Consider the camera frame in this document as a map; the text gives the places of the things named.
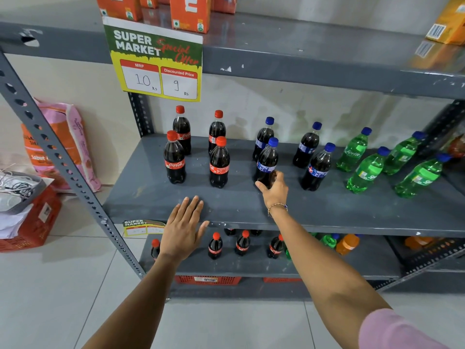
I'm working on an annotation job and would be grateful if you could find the person's right hand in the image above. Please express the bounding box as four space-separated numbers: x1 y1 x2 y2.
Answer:
255 171 289 212

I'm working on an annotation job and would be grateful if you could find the person's left hand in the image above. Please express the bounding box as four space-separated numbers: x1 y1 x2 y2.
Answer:
160 195 210 264

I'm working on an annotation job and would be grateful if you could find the blue-capped cola bottle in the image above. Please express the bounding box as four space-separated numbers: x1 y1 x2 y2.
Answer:
254 137 279 189
293 121 323 168
252 117 275 162
300 143 336 192

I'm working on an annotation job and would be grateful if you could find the person's right forearm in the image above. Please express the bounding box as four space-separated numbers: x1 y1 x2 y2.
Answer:
269 208 392 349

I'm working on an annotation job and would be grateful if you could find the person's left forearm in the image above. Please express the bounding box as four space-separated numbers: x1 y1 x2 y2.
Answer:
82 251 193 349

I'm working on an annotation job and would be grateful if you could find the small price sign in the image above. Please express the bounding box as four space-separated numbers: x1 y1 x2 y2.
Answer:
123 219 166 238

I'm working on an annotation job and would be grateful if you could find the grey metal shelf rack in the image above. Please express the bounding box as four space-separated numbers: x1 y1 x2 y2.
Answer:
0 11 465 298

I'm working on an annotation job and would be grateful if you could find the orange soda bottle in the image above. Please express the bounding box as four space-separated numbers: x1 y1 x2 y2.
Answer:
404 236 436 250
336 234 361 256

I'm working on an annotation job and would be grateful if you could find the pink orange sack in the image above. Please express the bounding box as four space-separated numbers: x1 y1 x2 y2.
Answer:
21 98 102 194

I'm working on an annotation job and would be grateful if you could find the red cardboard box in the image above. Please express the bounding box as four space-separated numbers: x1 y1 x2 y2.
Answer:
0 187 62 253

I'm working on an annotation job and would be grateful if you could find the green yellow price sign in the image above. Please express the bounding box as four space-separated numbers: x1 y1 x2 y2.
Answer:
103 16 203 103

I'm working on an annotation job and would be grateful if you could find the white plastic bag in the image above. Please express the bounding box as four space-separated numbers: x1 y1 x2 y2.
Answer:
0 165 55 239

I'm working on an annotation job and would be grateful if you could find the pink sleeve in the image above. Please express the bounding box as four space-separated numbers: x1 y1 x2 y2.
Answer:
358 308 452 349

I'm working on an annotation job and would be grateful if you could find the dark red-labelled bottle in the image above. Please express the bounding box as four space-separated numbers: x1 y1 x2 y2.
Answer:
448 134 465 158

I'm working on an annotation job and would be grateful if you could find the yellow carton box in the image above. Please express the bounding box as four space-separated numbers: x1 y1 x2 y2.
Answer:
426 0 465 46

